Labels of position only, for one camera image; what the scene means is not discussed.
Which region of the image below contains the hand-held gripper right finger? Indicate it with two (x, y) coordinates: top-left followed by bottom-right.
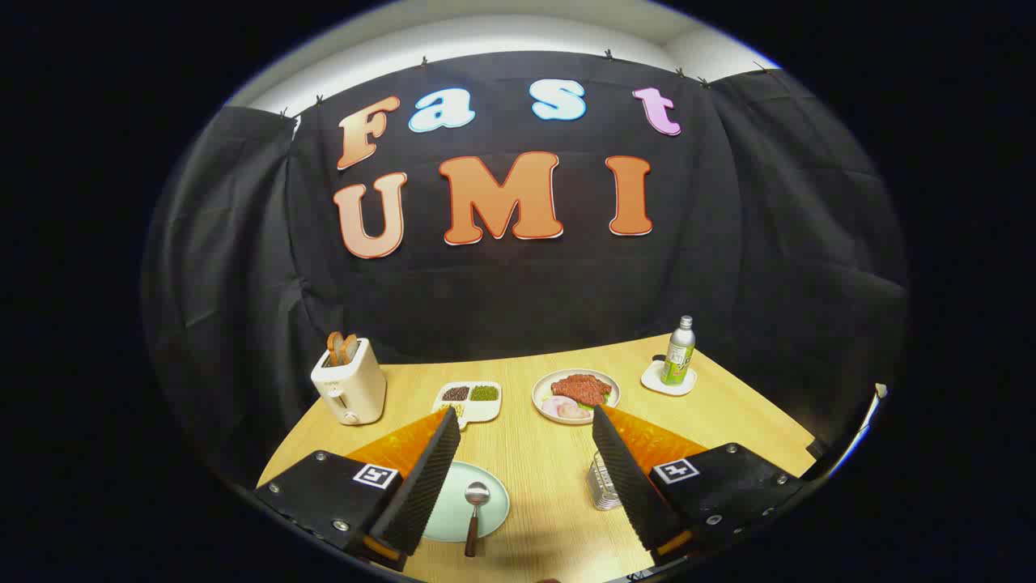
(592, 405), (806, 568)

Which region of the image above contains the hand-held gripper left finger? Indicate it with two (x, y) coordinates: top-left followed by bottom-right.
(256, 406), (462, 572)

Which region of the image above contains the spoon with brown handle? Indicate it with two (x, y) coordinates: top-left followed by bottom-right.
(464, 481), (491, 558)

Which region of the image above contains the light blue plate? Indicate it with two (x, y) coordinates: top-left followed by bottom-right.
(421, 461), (512, 543)

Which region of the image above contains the white round food plate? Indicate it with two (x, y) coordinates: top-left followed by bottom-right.
(532, 368), (622, 426)

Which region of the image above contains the white divided snack dish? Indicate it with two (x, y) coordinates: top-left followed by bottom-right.
(432, 381), (503, 428)

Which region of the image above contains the brown steak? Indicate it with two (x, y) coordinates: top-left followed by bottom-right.
(551, 373), (613, 407)

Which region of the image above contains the white square coaster dish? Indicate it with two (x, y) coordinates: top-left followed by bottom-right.
(641, 360), (698, 397)

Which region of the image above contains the white toaster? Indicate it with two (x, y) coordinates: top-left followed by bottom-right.
(311, 338), (388, 426)

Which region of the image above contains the silver bottle with green label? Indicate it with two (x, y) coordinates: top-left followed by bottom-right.
(660, 315), (697, 386)

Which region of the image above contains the metal wire cutlery rack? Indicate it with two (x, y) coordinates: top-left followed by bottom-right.
(585, 450), (624, 512)

